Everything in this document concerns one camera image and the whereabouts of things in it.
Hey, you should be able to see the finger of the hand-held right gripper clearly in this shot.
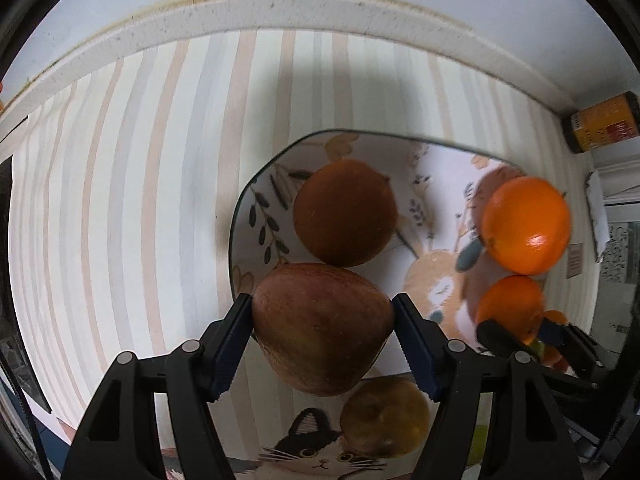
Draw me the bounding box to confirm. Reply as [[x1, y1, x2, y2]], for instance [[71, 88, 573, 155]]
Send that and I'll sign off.
[[476, 319, 543, 361], [539, 322, 608, 386]]

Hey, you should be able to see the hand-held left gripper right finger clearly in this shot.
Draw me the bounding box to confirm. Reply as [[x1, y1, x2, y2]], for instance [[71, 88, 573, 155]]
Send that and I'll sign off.
[[391, 292, 576, 480]]

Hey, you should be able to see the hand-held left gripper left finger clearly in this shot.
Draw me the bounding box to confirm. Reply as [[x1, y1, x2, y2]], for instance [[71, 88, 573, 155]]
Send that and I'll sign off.
[[62, 292, 258, 480]]

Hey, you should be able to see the red apple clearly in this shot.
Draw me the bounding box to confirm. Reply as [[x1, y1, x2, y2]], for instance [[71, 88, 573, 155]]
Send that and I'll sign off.
[[251, 262, 396, 398]]

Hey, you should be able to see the printed ceramic plate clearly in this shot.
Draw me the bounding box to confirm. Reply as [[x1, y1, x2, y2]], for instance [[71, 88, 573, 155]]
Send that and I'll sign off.
[[229, 130, 571, 378]]

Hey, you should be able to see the green apple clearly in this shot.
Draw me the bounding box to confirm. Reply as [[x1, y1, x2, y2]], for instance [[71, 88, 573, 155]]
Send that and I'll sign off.
[[340, 377, 432, 459], [467, 422, 491, 468]]

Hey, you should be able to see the small brown label card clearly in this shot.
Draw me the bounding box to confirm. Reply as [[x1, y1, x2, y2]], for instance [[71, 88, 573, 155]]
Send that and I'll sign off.
[[566, 243, 585, 279]]

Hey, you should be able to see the large orange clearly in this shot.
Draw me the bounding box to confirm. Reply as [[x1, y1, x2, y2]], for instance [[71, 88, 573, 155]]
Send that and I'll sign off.
[[481, 176, 572, 277]]

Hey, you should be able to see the white folded towel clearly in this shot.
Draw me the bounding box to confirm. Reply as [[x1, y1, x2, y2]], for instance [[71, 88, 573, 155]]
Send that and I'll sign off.
[[586, 170, 611, 263]]

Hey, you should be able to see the striped table mat cat print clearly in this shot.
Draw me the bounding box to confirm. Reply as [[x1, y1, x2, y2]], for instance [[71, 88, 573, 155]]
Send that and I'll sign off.
[[7, 27, 601, 480]]

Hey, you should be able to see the dark sauce bottle yellow label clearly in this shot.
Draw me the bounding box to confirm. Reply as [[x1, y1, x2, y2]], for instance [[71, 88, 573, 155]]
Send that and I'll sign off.
[[562, 91, 640, 154]]

